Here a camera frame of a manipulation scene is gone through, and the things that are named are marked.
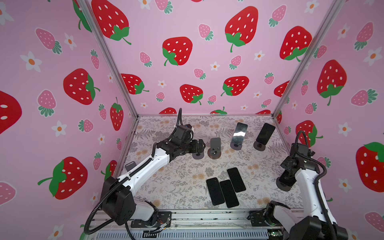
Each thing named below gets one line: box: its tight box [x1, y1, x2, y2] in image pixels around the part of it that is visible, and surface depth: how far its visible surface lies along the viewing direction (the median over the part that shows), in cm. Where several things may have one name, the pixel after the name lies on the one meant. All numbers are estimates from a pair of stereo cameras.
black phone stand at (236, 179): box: [227, 167, 246, 193], surface depth 88 cm
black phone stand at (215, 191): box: [206, 177, 225, 206], surface depth 85 cm
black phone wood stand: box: [219, 179, 239, 208], surface depth 84 cm
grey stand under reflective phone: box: [230, 141, 243, 151], surface depth 103 cm
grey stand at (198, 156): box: [192, 152, 204, 160], surface depth 100 cm
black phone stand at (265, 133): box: [256, 123, 276, 145], surface depth 96 cm
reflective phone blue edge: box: [232, 122, 248, 145], surface depth 97 cm
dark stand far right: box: [253, 141, 266, 151], surface depth 103 cm
